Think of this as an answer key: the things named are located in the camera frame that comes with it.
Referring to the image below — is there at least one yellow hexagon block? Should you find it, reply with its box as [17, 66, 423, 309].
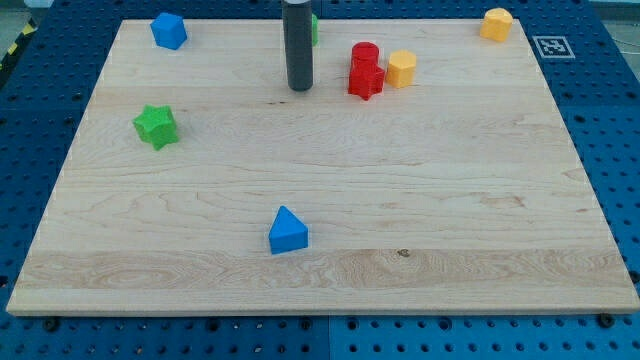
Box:
[385, 50, 417, 88]

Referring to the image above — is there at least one blue triangle block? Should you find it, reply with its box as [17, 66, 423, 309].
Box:
[268, 206, 309, 254]

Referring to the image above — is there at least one light wooden board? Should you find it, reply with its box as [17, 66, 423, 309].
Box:
[7, 19, 639, 317]

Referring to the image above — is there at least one red star block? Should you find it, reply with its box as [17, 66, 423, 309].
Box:
[348, 63, 385, 101]

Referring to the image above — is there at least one red cylinder block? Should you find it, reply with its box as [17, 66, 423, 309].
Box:
[351, 42, 379, 68]

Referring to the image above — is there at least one green block behind rod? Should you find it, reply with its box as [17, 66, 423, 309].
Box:
[311, 13, 319, 47]

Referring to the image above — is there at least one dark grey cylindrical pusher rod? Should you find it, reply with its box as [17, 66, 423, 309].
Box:
[281, 0, 313, 92]

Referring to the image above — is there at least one green star block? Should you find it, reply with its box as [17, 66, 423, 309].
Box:
[133, 104, 179, 151]

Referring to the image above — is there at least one blue cube block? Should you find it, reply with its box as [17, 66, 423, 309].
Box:
[150, 12, 187, 50]

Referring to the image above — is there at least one yellow heart block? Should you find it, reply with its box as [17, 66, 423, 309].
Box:
[479, 8, 513, 42]

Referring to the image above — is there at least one white fiducial marker tag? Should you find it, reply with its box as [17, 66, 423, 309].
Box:
[532, 35, 575, 59]

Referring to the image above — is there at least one black board stop bolt left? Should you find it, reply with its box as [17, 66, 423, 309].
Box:
[42, 317, 60, 333]

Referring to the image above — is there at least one black board stop bolt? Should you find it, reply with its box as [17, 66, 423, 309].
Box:
[597, 313, 616, 329]
[42, 317, 60, 333]

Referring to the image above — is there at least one black board stop bolt right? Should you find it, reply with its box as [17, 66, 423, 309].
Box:
[597, 313, 616, 329]

